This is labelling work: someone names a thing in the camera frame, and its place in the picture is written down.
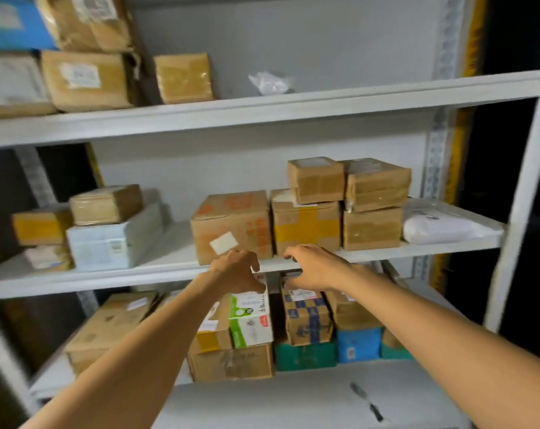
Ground person's left hand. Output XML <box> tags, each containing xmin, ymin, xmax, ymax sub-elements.
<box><xmin>207</xmin><ymin>250</ymin><xmax>267</xmax><ymax>296</ymax></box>

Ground person's right hand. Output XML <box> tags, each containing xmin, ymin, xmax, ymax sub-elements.
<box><xmin>282</xmin><ymin>244</ymin><xmax>356</xmax><ymax>293</ymax></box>

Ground cardboard box blue striped label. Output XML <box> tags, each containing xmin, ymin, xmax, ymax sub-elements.
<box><xmin>69</xmin><ymin>185</ymin><xmax>144</xmax><ymax>226</ymax></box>

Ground white metal shelf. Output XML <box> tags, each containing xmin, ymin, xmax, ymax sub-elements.
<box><xmin>0</xmin><ymin>0</ymin><xmax>540</xmax><ymax>429</ymax></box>

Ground small white plastic bag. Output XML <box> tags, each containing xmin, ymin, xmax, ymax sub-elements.
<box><xmin>248</xmin><ymin>71</ymin><xmax>296</xmax><ymax>96</ymax></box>

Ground small taped box 0461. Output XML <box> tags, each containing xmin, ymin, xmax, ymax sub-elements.
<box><xmin>153</xmin><ymin>52</ymin><xmax>216</xmax><ymax>105</ymax></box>

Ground yellow fronted box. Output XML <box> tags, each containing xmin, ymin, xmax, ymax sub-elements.
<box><xmin>11</xmin><ymin>207</ymin><xmax>74</xmax><ymax>246</ymax></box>

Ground taped brown parcel 0410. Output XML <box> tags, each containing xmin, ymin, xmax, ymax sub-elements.
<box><xmin>39</xmin><ymin>51</ymin><xmax>139</xmax><ymax>113</ymax></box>

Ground taped brown parcel 0038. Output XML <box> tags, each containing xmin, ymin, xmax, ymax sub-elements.
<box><xmin>35</xmin><ymin>0</ymin><xmax>135</xmax><ymax>53</ymax></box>

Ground brown box handwritten white label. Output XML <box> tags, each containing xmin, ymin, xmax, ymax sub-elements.
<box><xmin>0</xmin><ymin>53</ymin><xmax>56</xmax><ymax>120</ymax></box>

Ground person's left forearm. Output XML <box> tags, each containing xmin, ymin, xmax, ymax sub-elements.
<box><xmin>21</xmin><ymin>272</ymin><xmax>228</xmax><ymax>429</ymax></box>

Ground person's right forearm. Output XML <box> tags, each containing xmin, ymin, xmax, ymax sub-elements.
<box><xmin>341</xmin><ymin>265</ymin><xmax>540</xmax><ymax>429</ymax></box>

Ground box with yellow tape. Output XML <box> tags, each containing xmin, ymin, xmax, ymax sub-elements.
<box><xmin>271</xmin><ymin>189</ymin><xmax>342</xmax><ymax>255</ymax></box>

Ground green and white carton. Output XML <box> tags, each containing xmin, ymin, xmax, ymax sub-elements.
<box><xmin>228</xmin><ymin>274</ymin><xmax>274</xmax><ymax>349</ymax></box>

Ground squat cardboard box white label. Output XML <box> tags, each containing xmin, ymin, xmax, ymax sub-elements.
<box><xmin>325</xmin><ymin>290</ymin><xmax>382</xmax><ymax>331</ymax></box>

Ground blue checkered cardboard box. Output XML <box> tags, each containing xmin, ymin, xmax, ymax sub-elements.
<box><xmin>281</xmin><ymin>288</ymin><xmax>334</xmax><ymax>347</ymax></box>

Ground large box orange print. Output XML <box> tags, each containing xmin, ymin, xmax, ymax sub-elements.
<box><xmin>190</xmin><ymin>191</ymin><xmax>273</xmax><ymax>266</ymax></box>

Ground small taped cardboard parcel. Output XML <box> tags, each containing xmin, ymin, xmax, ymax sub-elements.
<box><xmin>196</xmin><ymin>294</ymin><xmax>234</xmax><ymax>353</ymax></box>

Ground small blue box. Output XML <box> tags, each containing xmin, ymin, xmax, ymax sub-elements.
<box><xmin>335</xmin><ymin>328</ymin><xmax>383</xmax><ymax>364</ymax></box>

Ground box with handwritten label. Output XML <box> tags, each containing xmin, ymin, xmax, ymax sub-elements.
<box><xmin>287</xmin><ymin>157</ymin><xmax>346</xmax><ymax>205</ymax></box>

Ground small long brown box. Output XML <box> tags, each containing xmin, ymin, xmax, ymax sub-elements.
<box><xmin>380</xmin><ymin>328</ymin><xmax>404</xmax><ymax>350</ymax></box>

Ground large dusty cardboard box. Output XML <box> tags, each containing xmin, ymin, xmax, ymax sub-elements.
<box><xmin>343</xmin><ymin>158</ymin><xmax>412</xmax><ymax>213</ymax></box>

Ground white mailer bag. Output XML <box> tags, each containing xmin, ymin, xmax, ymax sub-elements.
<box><xmin>403</xmin><ymin>200</ymin><xmax>505</xmax><ymax>245</ymax></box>

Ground slim dark tool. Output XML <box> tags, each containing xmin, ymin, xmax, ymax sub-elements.
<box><xmin>349</xmin><ymin>381</ymin><xmax>385</xmax><ymax>423</ymax></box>

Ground yellow sticker strip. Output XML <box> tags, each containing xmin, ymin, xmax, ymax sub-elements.
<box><xmin>432</xmin><ymin>0</ymin><xmax>487</xmax><ymax>282</ymax></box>
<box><xmin>84</xmin><ymin>142</ymin><xmax>104</xmax><ymax>188</ymax></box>

